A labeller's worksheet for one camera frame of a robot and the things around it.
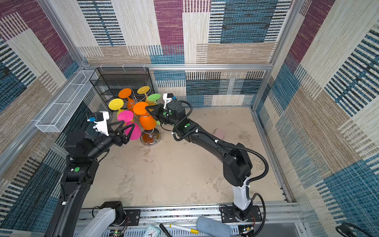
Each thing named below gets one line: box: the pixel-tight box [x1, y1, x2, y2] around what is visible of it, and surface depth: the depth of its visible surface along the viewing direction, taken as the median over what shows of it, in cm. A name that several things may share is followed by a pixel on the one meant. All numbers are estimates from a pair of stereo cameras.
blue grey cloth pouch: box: [196, 216, 232, 237], surface depth 70 cm
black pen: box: [158, 223, 173, 237], surface depth 71 cm
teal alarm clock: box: [143, 224, 161, 237], surface depth 70 cm
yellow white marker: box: [169, 224, 200, 235], surface depth 71 cm
